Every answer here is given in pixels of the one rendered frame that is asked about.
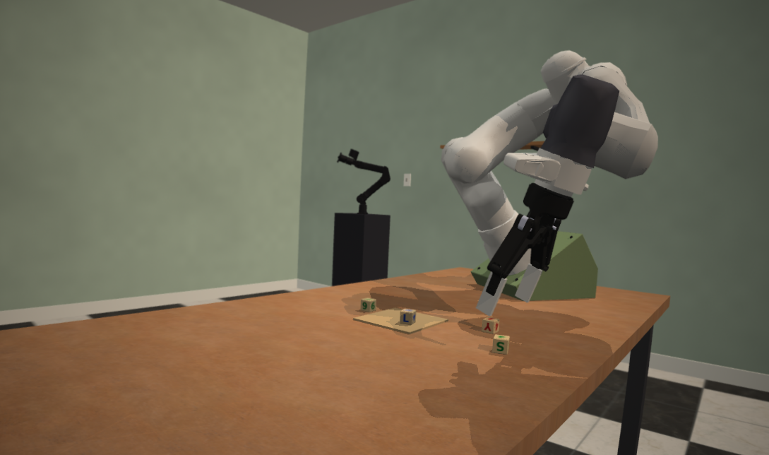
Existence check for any tan flat mat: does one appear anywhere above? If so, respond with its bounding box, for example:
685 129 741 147
353 308 448 334

